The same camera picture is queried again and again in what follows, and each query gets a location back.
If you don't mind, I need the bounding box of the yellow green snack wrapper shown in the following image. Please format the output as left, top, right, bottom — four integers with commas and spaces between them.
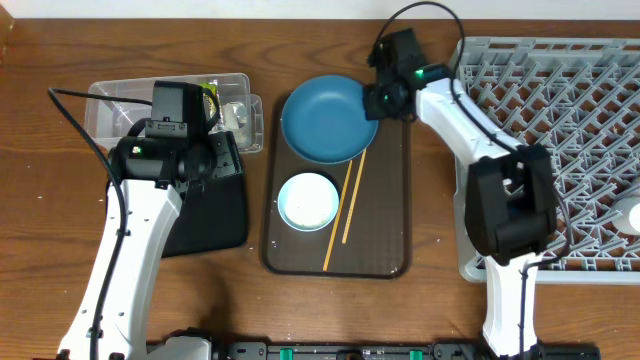
199, 83, 219, 119

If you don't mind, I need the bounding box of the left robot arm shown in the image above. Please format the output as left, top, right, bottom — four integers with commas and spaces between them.
56, 80, 248, 359

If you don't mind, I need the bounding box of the white tissue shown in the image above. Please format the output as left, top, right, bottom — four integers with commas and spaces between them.
220, 102, 251, 147

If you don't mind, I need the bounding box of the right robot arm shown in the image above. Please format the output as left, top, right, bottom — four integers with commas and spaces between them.
363, 29, 557, 359

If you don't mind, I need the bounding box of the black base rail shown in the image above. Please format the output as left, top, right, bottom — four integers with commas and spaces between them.
147, 327, 601, 360

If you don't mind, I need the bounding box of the dark brown serving tray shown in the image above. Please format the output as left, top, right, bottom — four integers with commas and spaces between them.
261, 95, 411, 279

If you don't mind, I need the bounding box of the dark blue plate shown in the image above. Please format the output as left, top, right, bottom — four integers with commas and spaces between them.
281, 75, 379, 165

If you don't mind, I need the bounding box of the grey dishwasher rack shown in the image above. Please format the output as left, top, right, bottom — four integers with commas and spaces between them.
451, 37, 639, 285

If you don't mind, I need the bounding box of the white cup green inside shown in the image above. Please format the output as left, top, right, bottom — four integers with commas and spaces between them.
612, 196, 640, 236

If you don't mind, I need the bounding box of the clear plastic bin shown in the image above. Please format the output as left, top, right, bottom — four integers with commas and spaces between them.
84, 73, 264, 154

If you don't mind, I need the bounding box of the light blue bowl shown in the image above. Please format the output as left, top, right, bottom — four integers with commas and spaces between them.
276, 172, 340, 232

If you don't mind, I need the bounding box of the black plastic bin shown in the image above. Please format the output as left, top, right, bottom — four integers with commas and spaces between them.
162, 174, 249, 258

